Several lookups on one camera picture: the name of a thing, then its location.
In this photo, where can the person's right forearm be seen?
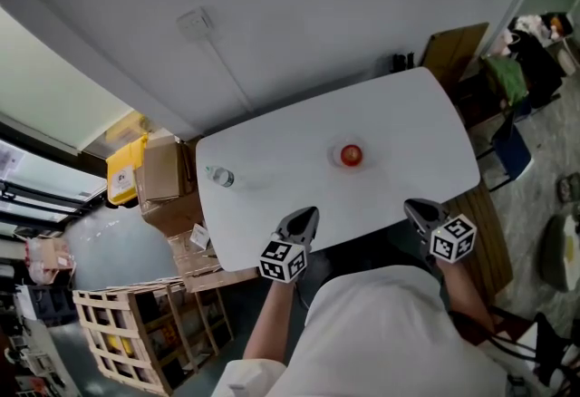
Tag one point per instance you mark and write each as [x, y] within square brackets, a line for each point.
[466, 295]

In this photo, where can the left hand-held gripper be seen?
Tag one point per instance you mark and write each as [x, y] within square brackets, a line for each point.
[283, 261]

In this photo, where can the wooden slat crate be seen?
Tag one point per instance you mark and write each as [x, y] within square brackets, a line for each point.
[131, 332]

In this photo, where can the clear plastic water bottle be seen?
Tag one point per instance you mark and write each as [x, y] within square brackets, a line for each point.
[222, 177]

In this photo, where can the green bag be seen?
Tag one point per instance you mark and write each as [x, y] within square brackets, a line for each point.
[505, 78]

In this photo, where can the brown cardboard panel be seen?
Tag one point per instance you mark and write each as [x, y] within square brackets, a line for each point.
[455, 53]

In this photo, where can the small cardboard box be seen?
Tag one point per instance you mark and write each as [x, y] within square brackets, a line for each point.
[161, 168]

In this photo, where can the round grey stool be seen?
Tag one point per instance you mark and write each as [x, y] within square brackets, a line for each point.
[559, 252]

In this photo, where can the person's left forearm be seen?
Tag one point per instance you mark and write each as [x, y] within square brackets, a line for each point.
[272, 322]

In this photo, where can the white wall socket box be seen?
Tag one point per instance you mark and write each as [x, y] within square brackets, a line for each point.
[195, 23]

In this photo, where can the red apple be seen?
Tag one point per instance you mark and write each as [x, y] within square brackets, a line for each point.
[351, 154]

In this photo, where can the large cardboard box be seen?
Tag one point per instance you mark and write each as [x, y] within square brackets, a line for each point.
[174, 216]

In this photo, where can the person's dark trousers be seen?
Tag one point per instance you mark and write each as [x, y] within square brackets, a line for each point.
[362, 250]

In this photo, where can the white wall conduit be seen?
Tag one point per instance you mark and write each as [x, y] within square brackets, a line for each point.
[229, 73]

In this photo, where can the wooden slat panel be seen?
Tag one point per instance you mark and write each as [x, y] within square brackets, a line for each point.
[487, 241]

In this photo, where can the small black object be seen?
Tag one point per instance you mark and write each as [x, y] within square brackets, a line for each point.
[403, 61]

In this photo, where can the person in white shirt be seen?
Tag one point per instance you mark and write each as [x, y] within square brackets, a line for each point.
[385, 341]

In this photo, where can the bag of pink goods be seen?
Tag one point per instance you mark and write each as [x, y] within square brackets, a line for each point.
[47, 259]

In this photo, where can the flattened cardboard box stack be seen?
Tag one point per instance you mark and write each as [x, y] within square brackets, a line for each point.
[204, 266]

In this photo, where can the blue chair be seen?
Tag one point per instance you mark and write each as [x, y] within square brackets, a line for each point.
[512, 150]

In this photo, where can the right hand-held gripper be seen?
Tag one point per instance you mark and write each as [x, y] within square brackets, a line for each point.
[453, 241]

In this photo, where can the black window frame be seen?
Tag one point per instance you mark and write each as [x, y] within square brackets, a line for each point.
[27, 134]

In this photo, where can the black bag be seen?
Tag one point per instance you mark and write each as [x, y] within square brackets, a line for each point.
[537, 69]

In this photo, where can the clear glass plate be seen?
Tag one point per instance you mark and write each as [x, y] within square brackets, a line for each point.
[333, 150]

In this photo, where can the white labelled packet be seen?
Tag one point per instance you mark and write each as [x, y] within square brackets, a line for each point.
[200, 235]

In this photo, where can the yellow plastic bin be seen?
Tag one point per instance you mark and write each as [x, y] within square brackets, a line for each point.
[123, 173]

